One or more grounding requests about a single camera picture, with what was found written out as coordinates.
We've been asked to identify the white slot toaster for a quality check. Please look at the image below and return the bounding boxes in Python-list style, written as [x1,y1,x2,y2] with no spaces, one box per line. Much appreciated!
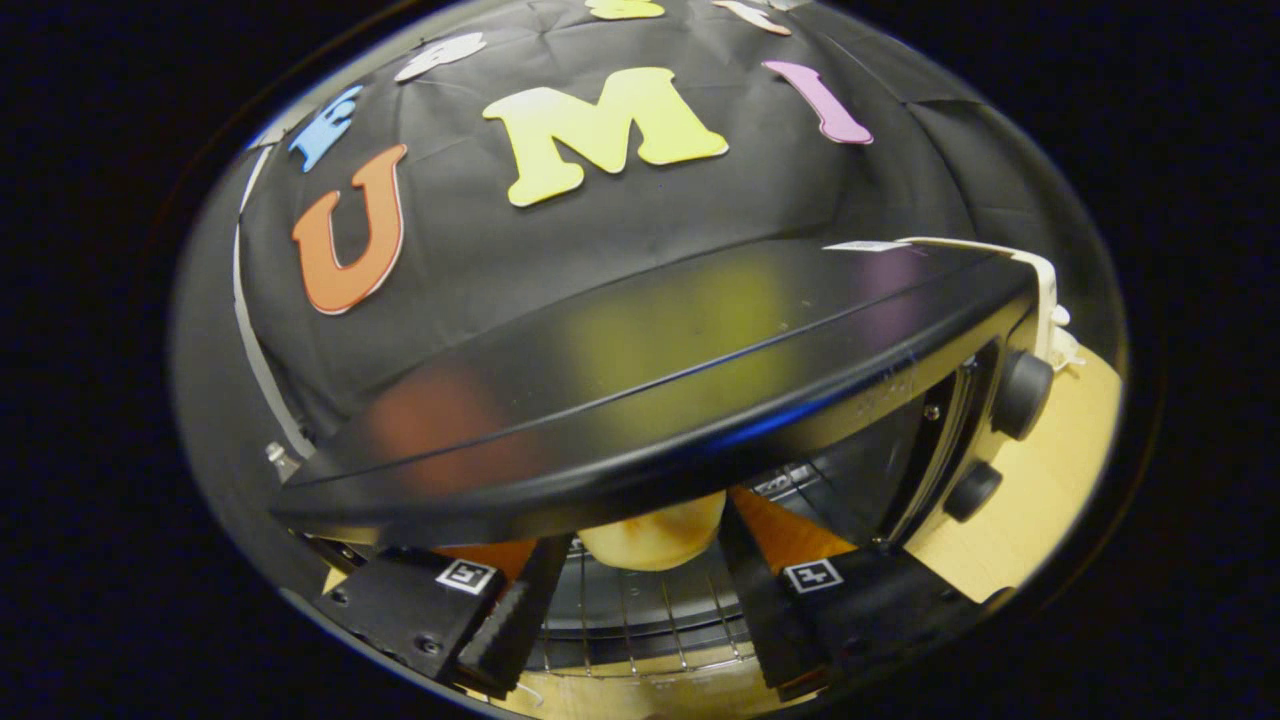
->
[900,237,1086,376]

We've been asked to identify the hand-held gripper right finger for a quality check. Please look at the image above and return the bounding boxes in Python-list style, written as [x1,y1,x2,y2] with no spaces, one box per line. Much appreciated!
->
[718,487,986,701]

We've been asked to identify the black toaster oven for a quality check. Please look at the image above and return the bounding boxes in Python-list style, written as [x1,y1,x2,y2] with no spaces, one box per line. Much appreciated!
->
[268,237,1061,691]

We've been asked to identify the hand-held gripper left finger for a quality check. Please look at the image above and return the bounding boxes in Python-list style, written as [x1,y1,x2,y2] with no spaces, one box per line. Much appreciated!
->
[318,535,573,696]

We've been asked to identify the round golden bread bun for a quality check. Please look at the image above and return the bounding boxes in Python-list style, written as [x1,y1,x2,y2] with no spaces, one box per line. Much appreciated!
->
[577,490,728,573]

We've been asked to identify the black backdrop cloth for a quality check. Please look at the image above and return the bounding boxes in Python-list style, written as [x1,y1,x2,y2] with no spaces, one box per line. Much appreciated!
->
[170,0,1126,561]

